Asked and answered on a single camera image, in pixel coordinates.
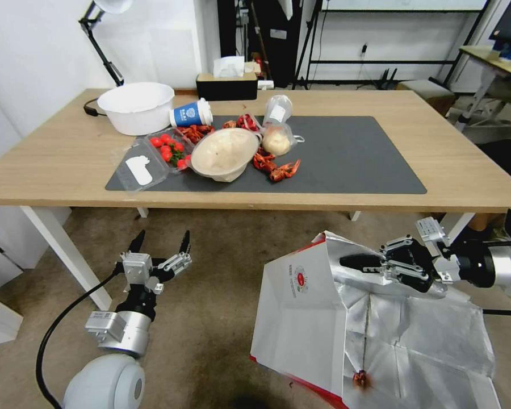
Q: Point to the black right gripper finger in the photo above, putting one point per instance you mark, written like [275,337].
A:
[395,246]
[360,260]

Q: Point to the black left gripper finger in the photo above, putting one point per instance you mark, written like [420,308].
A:
[138,243]
[185,247]

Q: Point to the white foil-lined food delivery bag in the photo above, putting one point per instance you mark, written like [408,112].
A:
[298,324]

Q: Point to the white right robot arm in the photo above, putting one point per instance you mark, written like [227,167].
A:
[502,264]

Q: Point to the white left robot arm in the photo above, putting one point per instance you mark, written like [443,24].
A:
[106,383]

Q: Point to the clear plastic bag with bun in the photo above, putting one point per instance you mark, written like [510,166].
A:
[276,140]

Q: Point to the white table leg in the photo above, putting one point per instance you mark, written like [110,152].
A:
[355,215]
[142,212]
[457,228]
[64,255]

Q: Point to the red cherry tomato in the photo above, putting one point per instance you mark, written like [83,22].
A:
[182,164]
[178,147]
[166,150]
[155,142]
[165,138]

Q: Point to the clear plastic clamshell box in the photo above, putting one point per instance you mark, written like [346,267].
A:
[130,155]

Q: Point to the dark grey table mat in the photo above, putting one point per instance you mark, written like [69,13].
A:
[345,162]

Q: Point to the beige paper bowl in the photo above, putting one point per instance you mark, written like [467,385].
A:
[221,153]

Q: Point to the red crayfish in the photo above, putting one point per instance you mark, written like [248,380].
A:
[248,122]
[196,131]
[263,161]
[281,172]
[230,125]
[361,379]

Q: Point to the white plastic basin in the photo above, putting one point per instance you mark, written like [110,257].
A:
[136,115]

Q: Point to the white cabinet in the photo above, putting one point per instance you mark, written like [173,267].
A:
[8,238]

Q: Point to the blue paper coffee cup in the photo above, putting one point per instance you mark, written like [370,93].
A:
[187,114]

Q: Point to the cardboard box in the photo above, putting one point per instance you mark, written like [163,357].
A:
[428,91]

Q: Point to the clear plastic cup with label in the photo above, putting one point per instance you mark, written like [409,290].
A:
[277,110]

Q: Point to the black tissue box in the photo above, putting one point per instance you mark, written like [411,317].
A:
[228,87]

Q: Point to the small white box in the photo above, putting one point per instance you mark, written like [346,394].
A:
[265,85]

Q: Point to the white tissue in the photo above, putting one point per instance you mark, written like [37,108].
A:
[229,67]

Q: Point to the black desk lamp white shade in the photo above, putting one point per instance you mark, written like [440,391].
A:
[104,55]

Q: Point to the wooden side desk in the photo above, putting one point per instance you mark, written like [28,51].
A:
[489,59]

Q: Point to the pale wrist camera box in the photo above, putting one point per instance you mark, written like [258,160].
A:
[137,267]

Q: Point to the black metal rack frame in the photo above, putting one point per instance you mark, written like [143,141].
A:
[308,38]

